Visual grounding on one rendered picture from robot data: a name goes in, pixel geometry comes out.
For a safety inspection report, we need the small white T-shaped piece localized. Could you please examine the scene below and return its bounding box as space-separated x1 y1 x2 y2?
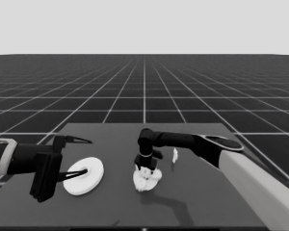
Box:
171 147 179 165

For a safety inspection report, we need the small white toothed gear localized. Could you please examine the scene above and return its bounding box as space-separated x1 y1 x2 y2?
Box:
150 168 164 182
140 166 152 180
133 177 147 193

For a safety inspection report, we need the large thick white disc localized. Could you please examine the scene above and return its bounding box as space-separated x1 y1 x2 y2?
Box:
63 156 105 196

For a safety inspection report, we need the white round carrier with pins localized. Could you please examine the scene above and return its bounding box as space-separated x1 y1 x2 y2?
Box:
132 168 163 193

